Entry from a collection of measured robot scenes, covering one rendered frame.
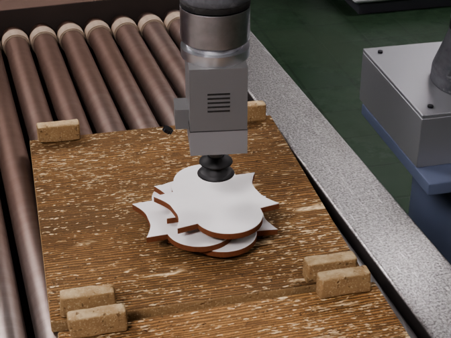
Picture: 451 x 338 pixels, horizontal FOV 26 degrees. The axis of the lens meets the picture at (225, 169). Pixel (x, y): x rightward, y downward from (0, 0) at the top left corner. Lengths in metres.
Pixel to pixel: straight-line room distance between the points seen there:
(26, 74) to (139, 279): 0.63
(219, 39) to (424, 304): 0.37
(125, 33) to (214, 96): 0.75
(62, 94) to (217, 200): 0.48
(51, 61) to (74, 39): 0.10
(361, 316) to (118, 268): 0.28
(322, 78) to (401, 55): 2.21
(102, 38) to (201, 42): 0.75
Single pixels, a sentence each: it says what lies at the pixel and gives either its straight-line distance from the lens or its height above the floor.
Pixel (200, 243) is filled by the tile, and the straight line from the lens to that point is 1.11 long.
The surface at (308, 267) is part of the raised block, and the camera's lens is 1.08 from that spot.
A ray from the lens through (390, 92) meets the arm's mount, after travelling 1.52.
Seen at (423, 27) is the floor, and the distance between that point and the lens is 4.34.
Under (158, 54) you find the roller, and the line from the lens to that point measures 1.71.
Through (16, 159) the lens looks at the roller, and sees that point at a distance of 1.38.
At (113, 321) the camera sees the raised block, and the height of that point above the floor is 0.95.
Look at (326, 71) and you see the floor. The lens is 3.86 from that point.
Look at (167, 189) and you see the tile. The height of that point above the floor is 0.97.
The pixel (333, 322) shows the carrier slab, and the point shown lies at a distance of 1.04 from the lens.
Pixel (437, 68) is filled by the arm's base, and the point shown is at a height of 0.98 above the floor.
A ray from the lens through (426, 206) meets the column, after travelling 1.58.
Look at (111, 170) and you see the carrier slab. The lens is 1.30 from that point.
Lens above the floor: 1.59
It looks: 30 degrees down
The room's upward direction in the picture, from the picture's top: straight up
